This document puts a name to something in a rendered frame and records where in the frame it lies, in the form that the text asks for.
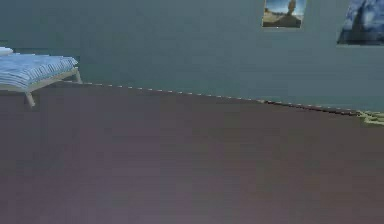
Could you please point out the framed landscape picture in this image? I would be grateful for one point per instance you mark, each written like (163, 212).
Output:
(282, 15)

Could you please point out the bed with blue striped cover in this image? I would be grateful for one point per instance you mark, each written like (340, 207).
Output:
(30, 70)

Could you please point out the pale green leafy plant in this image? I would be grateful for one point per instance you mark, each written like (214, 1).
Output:
(373, 117)

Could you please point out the framed blue cloudy picture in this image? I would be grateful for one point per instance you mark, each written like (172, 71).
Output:
(365, 23)

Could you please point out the white pillow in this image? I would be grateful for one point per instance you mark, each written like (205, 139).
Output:
(5, 51)

